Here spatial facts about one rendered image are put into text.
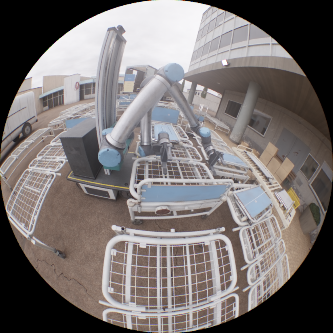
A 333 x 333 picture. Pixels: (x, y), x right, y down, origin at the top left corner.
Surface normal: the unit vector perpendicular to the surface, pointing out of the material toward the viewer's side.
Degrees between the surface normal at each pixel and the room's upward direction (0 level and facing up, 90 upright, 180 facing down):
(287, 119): 90
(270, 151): 90
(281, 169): 90
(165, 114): 90
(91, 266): 0
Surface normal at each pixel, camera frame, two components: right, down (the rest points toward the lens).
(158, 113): 0.13, 0.66
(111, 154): 0.30, 0.71
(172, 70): 0.44, 0.56
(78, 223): 0.19, -0.75
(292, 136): -0.97, -0.06
